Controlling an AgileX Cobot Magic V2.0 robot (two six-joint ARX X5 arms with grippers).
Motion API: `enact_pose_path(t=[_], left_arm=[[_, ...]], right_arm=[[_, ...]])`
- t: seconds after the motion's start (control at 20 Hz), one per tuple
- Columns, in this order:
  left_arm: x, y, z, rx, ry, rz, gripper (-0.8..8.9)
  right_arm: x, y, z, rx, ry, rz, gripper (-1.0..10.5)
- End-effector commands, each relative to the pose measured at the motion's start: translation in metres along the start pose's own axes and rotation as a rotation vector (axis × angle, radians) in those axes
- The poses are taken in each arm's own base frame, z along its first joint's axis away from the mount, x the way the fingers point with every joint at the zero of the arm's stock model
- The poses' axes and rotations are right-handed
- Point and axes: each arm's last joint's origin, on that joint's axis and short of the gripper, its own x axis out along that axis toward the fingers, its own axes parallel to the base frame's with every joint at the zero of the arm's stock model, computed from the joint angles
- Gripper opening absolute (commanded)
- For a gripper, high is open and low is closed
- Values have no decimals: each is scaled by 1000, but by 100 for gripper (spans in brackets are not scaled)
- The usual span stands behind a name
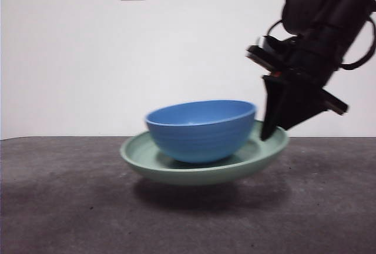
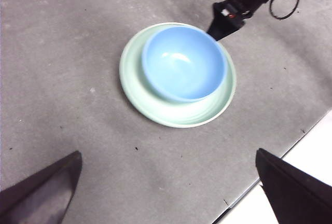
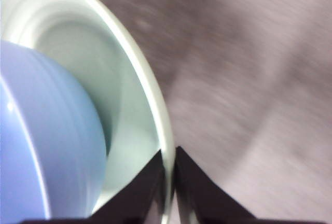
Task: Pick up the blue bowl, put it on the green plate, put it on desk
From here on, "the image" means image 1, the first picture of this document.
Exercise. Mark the green plate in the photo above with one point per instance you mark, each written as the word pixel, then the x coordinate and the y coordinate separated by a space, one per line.
pixel 147 160

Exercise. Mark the blue bowl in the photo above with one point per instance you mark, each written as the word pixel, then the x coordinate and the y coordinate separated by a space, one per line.
pixel 199 136

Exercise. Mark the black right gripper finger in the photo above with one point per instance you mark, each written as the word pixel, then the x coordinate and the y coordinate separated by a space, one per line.
pixel 271 110
pixel 302 104

